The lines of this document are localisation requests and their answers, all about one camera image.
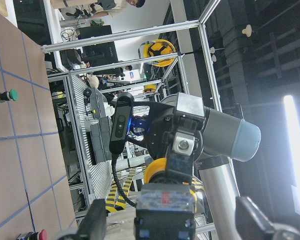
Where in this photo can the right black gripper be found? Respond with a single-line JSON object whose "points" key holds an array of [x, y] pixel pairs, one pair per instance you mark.
{"points": [[175, 130]]}

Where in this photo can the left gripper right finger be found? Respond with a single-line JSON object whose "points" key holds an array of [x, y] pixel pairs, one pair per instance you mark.
{"points": [[252, 224]]}

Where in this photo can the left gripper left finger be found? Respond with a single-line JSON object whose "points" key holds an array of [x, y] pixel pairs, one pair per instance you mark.
{"points": [[92, 227]]}

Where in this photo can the red push button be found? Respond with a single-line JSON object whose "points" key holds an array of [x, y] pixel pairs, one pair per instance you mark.
{"points": [[41, 235]]}

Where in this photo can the green push button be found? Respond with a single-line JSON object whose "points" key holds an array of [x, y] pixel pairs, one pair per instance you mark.
{"points": [[11, 95]]}

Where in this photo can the yellow hard hat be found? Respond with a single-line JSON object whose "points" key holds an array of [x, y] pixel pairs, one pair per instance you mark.
{"points": [[157, 47]]}

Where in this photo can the person in beige shirt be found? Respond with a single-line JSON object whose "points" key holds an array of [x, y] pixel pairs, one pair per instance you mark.
{"points": [[98, 9]]}

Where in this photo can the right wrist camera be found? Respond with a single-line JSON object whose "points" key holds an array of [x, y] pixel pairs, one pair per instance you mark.
{"points": [[121, 122]]}

